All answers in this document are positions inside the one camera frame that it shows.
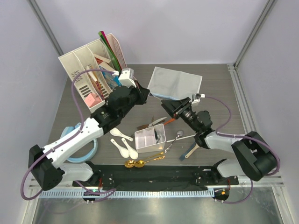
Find white utensil container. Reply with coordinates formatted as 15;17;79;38
134;124;166;154

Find red striped book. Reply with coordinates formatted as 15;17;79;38
87;71;104;100

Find beige wooden spoon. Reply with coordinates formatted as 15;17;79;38
185;145;199;159

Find grey folded cloth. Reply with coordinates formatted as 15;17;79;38
147;67;203;100

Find green plastic folder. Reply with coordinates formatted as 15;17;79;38
98;31;122;72

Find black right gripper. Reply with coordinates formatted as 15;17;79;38
161;97;199;133

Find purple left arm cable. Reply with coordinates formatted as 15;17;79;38
20;69;120;201

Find pink box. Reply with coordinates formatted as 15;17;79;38
85;93;102;108

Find blue illustrated book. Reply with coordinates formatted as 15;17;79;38
102;72;121;90

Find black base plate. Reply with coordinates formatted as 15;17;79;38
80;162;239;189

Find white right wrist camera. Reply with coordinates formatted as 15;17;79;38
191;93;206;104

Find white chopstick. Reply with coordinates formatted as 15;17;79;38
166;134;195;143

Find blue plastic knife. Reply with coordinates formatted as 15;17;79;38
179;142;197;161

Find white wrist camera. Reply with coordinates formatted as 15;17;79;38
118;68;136;88
191;93;206;104

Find silver table knife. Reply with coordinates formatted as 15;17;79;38
149;117;166;126

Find white desktop file organizer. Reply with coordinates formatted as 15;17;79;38
58;33;127;112

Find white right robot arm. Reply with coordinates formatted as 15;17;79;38
162;98;280;184

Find light blue headphones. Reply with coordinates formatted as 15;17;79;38
60;122;98;164

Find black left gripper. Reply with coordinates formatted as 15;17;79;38
119;81;150;119

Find white ceramic spoon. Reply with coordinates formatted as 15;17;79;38
109;128;133;141
121;138;138;160
110;139;129;158

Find orange plastic utensil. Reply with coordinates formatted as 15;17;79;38
164;119;175;125

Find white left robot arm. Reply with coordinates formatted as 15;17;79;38
28;85;150;191

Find silver metal spoon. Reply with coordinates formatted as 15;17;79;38
164;130;184;153

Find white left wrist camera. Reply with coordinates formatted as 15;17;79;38
118;68;136;88

